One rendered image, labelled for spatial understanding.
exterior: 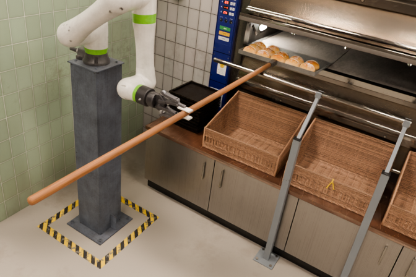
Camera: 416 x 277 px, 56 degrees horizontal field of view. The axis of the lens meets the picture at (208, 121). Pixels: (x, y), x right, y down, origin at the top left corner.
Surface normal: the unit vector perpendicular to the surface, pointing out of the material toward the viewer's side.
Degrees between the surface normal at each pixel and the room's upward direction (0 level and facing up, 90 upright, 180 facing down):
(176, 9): 90
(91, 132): 90
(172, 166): 90
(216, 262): 0
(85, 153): 90
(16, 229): 0
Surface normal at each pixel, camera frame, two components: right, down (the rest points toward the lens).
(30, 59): 0.84, 0.34
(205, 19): -0.54, 0.35
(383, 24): -0.47, 0.03
